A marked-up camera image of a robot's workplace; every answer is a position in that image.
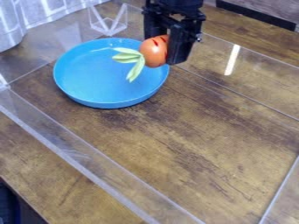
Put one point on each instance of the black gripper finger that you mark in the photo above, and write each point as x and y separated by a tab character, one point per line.
154	27
185	34

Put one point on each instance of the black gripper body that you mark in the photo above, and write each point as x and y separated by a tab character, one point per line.
174	11

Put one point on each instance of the orange toy carrot green leaves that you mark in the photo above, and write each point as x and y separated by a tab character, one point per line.
151	55

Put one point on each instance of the blue round plastic tray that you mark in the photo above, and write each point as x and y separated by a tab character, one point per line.
94	80

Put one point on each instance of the dark wooden furniture edge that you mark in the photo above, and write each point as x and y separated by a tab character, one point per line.
276	12

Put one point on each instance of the white grey checked curtain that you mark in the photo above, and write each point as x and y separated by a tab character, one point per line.
21	15

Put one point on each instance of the clear acrylic enclosure wall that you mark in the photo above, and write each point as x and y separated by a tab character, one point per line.
206	154

